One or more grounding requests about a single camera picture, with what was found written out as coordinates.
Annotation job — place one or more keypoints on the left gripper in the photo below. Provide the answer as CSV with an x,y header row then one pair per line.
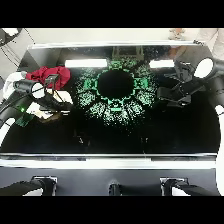
x,y
59,104

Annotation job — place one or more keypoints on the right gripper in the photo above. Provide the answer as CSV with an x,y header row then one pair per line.
x,y
176,94

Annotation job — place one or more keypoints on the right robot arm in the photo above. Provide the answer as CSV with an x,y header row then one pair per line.
x,y
209,68

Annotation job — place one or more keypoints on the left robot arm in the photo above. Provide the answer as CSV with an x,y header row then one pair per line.
x,y
25,86

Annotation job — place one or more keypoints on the red garment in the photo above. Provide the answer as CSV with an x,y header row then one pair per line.
x,y
42,74

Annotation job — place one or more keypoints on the white garment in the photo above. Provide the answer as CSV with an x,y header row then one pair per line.
x,y
11,83

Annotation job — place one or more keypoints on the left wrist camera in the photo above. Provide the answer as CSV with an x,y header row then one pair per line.
x,y
51,81

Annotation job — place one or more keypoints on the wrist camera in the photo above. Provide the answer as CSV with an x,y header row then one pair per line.
x,y
184,69
51,81

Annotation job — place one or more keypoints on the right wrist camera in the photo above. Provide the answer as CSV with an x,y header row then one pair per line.
x,y
184,69

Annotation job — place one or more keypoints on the silver frame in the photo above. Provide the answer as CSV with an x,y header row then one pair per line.
x,y
110,163

